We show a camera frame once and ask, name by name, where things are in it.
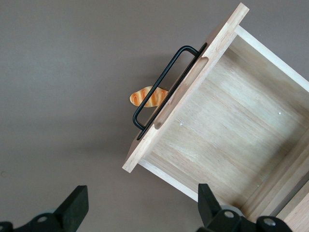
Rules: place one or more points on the orange striped toy bread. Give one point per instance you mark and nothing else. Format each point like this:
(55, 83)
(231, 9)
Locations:
(158, 96)

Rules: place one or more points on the light wooden drawer cabinet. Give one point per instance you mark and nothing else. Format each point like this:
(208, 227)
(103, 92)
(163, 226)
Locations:
(299, 217)

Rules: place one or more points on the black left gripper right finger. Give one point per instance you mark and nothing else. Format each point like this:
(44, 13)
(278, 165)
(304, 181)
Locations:
(210, 207)

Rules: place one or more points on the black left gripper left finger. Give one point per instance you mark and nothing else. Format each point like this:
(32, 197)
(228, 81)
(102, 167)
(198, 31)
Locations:
(72, 207)

